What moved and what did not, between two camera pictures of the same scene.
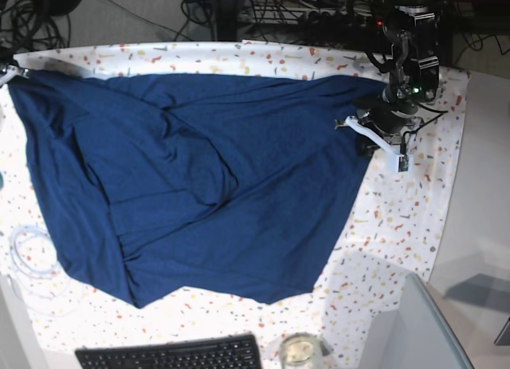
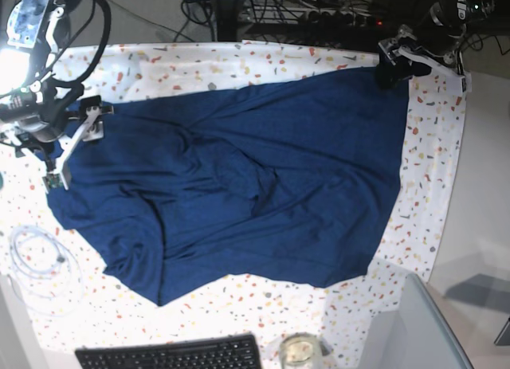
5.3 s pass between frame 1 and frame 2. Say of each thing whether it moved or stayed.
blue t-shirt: moved
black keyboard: stayed
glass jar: stayed
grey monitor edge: stayed
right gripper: moved
